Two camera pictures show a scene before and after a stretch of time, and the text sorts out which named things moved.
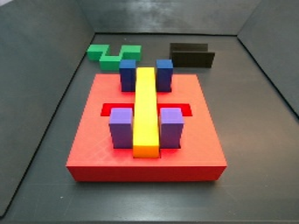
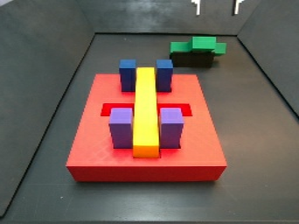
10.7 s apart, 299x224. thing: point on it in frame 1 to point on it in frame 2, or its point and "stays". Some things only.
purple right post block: (172, 128) stays
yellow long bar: (146, 129) stays
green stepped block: (110, 61) to (201, 44)
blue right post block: (165, 72) stays
